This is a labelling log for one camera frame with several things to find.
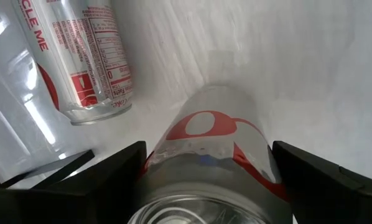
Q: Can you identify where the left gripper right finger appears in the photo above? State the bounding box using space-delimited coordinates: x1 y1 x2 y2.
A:
271 140 372 224

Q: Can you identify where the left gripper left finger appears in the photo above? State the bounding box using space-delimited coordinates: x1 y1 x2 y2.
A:
0 140 148 224

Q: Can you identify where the silver Diet Coke can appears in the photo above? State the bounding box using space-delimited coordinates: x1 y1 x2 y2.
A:
127 83 294 224
11 0 134 127

